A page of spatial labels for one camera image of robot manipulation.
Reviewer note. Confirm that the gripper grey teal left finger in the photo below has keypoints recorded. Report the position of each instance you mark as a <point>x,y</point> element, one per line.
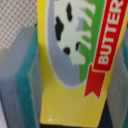
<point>21,81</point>

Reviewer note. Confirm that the gripper grey teal right finger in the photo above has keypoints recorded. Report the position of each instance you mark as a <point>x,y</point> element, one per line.
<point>118,92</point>

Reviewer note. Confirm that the yellow toy butter box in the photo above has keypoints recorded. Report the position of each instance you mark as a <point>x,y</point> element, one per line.
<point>79,40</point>

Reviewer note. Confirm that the white woven placemat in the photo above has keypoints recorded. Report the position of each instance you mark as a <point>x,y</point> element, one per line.
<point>15,14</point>

